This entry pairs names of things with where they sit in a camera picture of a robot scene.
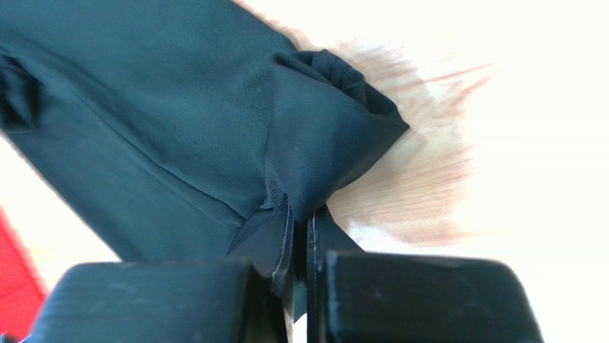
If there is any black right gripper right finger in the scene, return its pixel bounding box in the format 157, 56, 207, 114
307, 206, 362, 343

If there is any red plastic tray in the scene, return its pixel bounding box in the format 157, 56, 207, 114
1, 213, 46, 342

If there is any black printed t-shirt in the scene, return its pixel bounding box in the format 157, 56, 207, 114
1, 1, 408, 262

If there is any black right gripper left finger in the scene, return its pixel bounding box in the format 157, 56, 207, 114
227, 197, 294, 342

